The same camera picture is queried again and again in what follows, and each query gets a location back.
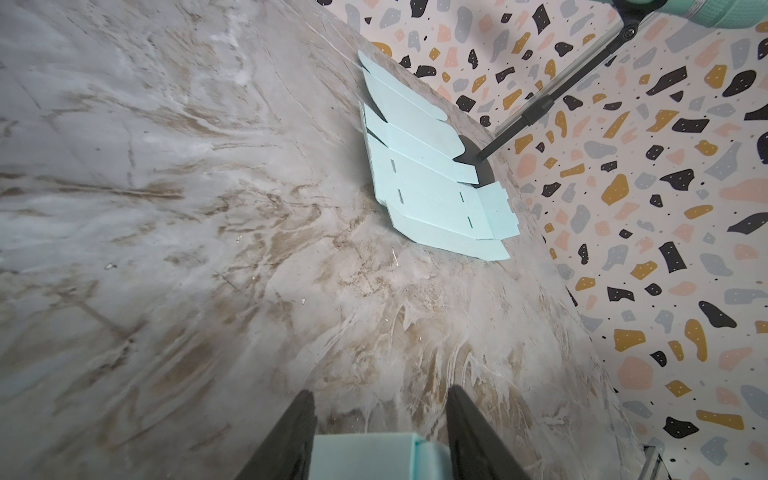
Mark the mint paper box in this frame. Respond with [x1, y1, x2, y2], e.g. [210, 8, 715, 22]
[358, 53, 519, 261]
[308, 433, 452, 480]

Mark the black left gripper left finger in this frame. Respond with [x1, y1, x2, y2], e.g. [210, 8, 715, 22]
[235, 390, 317, 480]

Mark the black microphone stand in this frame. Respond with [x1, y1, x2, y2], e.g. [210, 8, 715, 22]
[454, 0, 666, 188]

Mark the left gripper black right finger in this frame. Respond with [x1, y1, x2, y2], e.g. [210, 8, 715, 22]
[446, 385, 530, 480]

